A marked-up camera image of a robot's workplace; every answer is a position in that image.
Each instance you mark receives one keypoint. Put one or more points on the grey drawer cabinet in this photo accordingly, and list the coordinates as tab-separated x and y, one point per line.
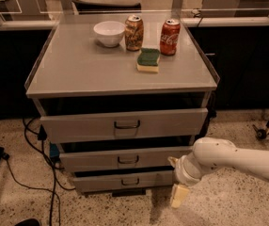
76	75

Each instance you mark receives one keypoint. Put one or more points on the grey top drawer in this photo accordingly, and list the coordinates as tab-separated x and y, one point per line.
124	125

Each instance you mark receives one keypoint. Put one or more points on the red cola can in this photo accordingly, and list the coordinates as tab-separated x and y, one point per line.
169	37

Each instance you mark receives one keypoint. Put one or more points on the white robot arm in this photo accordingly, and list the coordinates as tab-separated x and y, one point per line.
209	155

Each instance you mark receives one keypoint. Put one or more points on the green yellow sponge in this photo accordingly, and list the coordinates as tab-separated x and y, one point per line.
148	60

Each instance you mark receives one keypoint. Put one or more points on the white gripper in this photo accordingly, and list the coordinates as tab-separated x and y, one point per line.
181	172

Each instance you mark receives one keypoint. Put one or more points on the grey bottom drawer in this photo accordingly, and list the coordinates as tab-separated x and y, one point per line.
112	182

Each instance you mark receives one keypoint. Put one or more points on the brown patterned drink can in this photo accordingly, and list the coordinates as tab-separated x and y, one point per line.
134	33

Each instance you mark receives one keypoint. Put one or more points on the black shoe tip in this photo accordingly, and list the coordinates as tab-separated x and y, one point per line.
29	222

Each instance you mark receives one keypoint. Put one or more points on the white bowl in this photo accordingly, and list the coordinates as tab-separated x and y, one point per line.
109	33

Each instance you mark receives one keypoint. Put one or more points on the grey drawer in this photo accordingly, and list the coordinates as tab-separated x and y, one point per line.
112	182
124	125
121	159

